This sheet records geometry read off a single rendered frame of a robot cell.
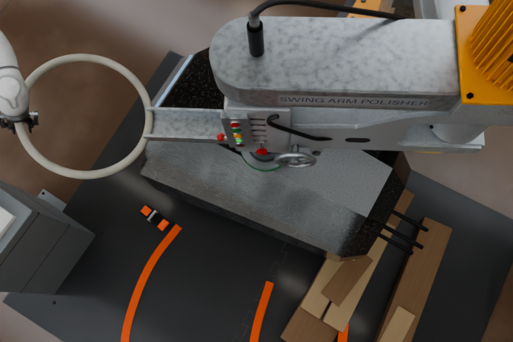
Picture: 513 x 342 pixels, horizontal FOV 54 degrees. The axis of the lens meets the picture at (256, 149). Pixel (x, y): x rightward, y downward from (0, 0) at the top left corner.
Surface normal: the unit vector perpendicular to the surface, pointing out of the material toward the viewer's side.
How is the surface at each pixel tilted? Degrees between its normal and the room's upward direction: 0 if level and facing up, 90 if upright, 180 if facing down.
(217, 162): 45
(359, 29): 0
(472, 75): 0
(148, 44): 0
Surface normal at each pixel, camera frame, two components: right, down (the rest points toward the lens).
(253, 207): -0.36, 0.39
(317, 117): -0.11, -0.30
